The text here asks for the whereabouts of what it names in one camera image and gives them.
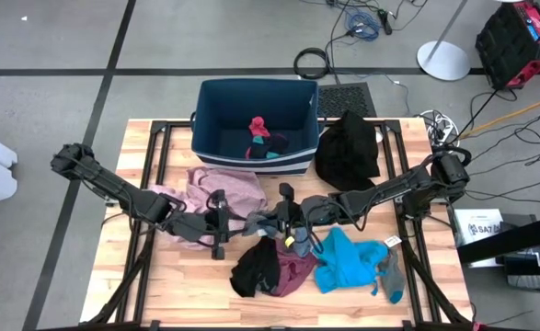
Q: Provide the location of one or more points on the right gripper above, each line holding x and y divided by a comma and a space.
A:
297, 213

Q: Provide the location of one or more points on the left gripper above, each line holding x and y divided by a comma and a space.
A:
196, 226

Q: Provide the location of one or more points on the grey-blue denim garment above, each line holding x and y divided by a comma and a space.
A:
269, 230

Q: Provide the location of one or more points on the grey sock teal toe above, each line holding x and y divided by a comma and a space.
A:
252, 221
393, 280

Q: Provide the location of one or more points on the grey blue sock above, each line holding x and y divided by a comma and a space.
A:
302, 243

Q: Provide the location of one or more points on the pink heathered shirt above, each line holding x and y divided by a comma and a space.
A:
233, 193

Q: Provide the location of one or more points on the black garment with grey print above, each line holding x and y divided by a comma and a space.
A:
256, 271

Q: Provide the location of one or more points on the maroon t-shirt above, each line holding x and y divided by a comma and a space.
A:
295, 273

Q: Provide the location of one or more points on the pink sock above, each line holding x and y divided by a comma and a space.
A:
249, 153

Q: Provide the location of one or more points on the bright blue garment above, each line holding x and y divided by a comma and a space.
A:
343, 262

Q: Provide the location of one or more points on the red sock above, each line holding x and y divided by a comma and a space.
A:
258, 126

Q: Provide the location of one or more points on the plain black garment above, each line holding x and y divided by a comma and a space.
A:
348, 147

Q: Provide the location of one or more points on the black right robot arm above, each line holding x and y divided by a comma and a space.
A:
389, 188

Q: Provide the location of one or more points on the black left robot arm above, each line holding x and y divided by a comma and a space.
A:
113, 188

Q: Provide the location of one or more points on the white paper label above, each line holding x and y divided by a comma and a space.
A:
393, 241

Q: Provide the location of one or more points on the navy white striped fabric bin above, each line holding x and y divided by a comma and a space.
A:
233, 106

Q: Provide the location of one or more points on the black floor vent mat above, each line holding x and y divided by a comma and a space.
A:
345, 99

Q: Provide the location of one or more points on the white printed box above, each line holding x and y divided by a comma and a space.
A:
476, 225

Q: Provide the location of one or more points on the black power strip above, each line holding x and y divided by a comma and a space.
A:
384, 20

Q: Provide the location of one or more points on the white lamp stand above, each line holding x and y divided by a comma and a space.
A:
444, 62

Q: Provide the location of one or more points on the black side stand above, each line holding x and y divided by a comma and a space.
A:
518, 236

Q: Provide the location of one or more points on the red black tool case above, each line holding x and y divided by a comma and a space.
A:
504, 41

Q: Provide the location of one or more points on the black metal table frame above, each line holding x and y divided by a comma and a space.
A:
158, 125

